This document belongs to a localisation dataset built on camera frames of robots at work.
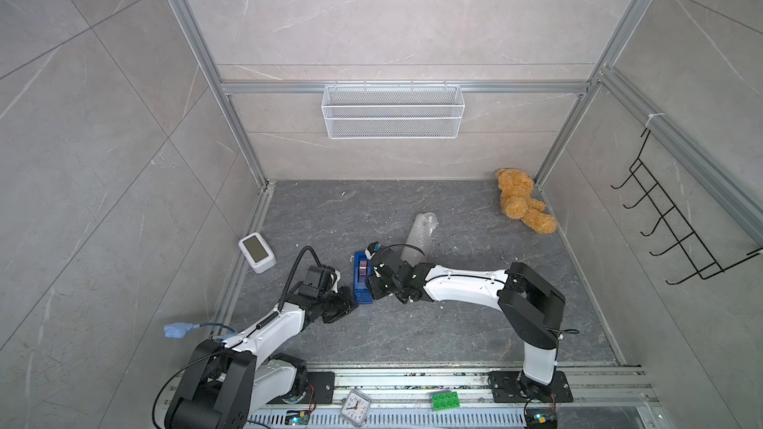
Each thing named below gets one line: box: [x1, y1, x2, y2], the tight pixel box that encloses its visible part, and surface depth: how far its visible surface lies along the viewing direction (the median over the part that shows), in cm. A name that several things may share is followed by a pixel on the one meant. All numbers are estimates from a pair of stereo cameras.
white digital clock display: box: [238, 231, 278, 275], surface depth 97 cm
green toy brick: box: [431, 391, 460, 412], surface depth 70 cm
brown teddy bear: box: [495, 167, 558, 235], surface depth 103 cm
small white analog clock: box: [339, 389, 372, 429], surface depth 70 cm
